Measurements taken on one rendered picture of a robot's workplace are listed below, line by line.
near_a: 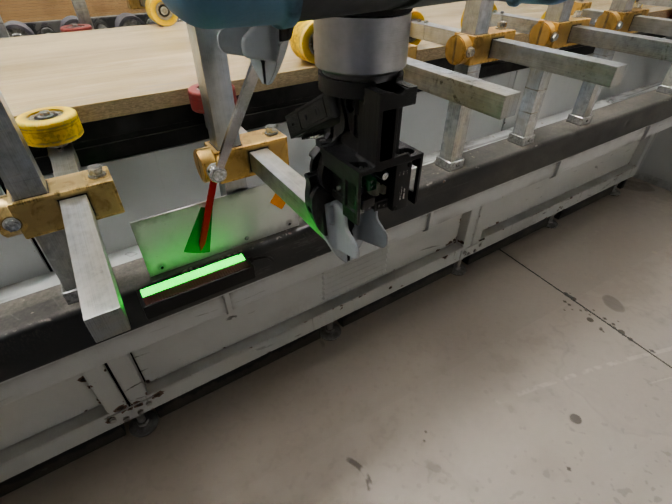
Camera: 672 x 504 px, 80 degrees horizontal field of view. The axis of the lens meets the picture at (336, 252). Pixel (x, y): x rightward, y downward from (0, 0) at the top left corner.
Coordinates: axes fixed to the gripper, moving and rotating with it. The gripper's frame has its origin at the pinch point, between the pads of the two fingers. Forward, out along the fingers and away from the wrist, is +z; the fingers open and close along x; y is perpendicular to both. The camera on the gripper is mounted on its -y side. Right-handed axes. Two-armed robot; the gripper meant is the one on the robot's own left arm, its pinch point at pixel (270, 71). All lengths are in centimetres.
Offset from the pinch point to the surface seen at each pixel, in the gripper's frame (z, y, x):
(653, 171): 90, -234, 54
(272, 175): 13.2, 0.9, -0.5
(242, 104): 4.5, 1.0, -4.5
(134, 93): 8.8, -0.4, -34.0
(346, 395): 99, -23, -4
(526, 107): 19, -69, 14
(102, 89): 8.8, 1.7, -40.5
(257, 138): 11.8, -4.5, -8.8
